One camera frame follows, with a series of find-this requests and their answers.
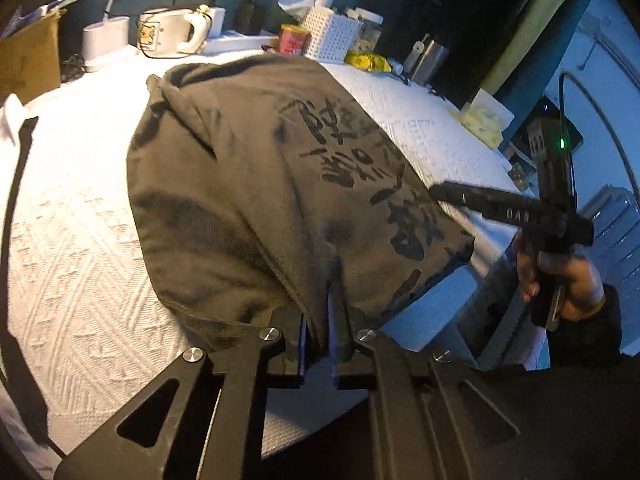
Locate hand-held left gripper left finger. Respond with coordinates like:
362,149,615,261
52,305,308,480

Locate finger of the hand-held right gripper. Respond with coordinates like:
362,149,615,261
429,181,545,208

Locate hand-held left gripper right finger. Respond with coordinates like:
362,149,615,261
327,285,568,480

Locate brown printed t-shirt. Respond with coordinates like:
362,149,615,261
126,55,476,356

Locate person's right forearm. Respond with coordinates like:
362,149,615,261
545,285,627,372

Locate person's right hand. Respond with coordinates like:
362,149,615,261
514,234,607,322

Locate black electronic box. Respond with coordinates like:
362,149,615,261
515,102,584,162

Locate white ribbed fixture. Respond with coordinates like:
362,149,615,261
587,185,640,287

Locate white card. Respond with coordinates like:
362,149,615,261
470,88,516,127

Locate steel tumbler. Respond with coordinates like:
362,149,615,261
422,42,451,89

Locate slim silver flask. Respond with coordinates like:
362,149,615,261
405,34,431,74

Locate yellow snack packet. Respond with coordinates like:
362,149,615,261
344,51,396,74

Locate green curtain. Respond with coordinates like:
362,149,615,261
482,0,584,94

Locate glass jar white lid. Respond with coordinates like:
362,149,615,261
350,7,385,56

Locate white perforated basket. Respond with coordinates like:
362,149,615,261
301,7,364,61

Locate red can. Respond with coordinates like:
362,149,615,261
277,23,309,56

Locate white tissue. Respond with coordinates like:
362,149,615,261
277,0,321,14

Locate white power strip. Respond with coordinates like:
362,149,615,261
202,30,281,56

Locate black power adapter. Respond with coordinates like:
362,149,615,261
235,4,264,35

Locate white charger block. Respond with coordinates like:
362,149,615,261
205,6,227,39

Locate white small appliance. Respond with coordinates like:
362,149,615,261
137,5,209,59

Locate cardboard box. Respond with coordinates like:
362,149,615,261
0,7,69,106

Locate black strap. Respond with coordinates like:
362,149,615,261
0,116,40,242

